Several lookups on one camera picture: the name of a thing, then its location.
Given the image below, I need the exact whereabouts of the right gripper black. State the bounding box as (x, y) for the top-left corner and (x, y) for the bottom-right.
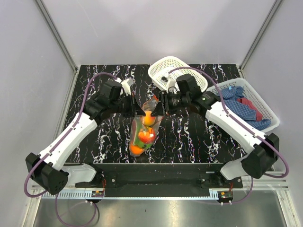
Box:
(150, 90), (190, 117)

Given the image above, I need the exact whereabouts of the fake peach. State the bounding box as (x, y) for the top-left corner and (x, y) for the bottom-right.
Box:
(142, 110), (156, 126)

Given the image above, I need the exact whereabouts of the aluminium frame rail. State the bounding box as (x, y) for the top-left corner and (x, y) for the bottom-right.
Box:
(42, 176), (288, 202)

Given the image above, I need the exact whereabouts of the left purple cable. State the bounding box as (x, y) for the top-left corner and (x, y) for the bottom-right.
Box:
(23, 72), (123, 198)

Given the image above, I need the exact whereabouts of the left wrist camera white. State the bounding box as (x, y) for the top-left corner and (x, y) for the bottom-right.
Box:
(121, 78), (134, 96)

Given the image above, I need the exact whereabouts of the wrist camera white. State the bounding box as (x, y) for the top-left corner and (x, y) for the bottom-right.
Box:
(121, 78), (134, 96)
(160, 76), (176, 92)

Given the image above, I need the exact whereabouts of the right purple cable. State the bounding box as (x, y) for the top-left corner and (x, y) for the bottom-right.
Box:
(168, 67), (290, 178)

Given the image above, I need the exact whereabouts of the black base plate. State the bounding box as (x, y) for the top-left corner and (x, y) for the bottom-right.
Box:
(75, 162), (244, 198)

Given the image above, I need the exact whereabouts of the white perforated basket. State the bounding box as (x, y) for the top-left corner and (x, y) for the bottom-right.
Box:
(148, 56), (208, 93)

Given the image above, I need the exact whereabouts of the clear zip top bag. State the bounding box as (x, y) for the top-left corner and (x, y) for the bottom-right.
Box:
(129, 96), (163, 157)

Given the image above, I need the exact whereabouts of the blue patterned cloth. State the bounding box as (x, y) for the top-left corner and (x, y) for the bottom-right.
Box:
(221, 86), (271, 131)

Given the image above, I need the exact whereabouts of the purple cable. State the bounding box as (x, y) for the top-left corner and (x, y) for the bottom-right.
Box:
(23, 72), (123, 198)
(168, 67), (290, 178)

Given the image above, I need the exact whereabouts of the white laundry basket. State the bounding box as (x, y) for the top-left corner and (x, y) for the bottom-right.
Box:
(207, 78), (280, 133)

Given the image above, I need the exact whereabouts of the fake red tomato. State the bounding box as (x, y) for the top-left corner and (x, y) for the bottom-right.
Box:
(138, 127), (156, 143)

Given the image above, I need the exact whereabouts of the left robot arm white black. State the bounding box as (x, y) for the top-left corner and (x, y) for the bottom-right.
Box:
(25, 79), (145, 195)

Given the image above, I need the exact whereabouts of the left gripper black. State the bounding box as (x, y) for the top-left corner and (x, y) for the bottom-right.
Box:
(110, 92), (146, 118)

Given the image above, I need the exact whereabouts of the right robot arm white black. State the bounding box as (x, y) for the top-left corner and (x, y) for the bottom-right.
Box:
(151, 74), (279, 188)

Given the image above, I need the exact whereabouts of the red cloth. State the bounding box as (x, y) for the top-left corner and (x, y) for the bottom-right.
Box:
(237, 98), (263, 122)

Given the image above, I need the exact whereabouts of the fake orange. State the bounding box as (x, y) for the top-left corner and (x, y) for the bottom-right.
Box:
(129, 144), (144, 157)

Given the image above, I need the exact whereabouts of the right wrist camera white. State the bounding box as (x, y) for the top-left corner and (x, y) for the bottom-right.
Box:
(160, 76), (176, 92)

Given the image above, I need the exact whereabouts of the fake watermelon slice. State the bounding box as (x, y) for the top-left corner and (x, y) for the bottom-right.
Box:
(132, 120), (153, 149)

